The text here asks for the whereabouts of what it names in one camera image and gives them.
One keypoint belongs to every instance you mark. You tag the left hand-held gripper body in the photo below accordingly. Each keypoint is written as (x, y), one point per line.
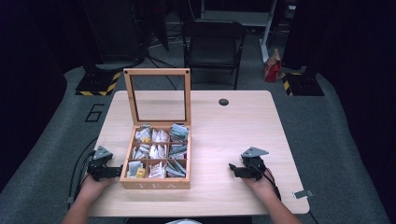
(100, 160)

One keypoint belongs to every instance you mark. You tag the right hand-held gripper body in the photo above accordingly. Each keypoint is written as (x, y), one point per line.
(254, 163)

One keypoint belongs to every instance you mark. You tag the wooden tea box with lid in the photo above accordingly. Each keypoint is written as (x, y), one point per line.
(155, 184)

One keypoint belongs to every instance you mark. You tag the person's left hand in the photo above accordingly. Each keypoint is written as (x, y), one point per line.
(93, 186)

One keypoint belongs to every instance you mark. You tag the person's right hand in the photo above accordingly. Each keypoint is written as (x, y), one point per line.
(263, 186)

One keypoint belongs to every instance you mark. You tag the group of assorted tea bags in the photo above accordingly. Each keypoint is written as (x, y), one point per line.
(158, 152)

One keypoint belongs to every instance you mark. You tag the striped black stand base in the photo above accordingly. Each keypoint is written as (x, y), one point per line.
(98, 84)
(303, 84)

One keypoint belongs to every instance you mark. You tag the red paper bag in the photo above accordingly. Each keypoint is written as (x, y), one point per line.
(272, 68)

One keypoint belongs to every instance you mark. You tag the black folding chair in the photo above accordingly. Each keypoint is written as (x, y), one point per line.
(214, 43)

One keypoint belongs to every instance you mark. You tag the black equipment stand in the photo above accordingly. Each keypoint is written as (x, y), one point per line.
(115, 31)

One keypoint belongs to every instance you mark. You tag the white desk frame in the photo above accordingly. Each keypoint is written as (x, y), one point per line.
(266, 37)

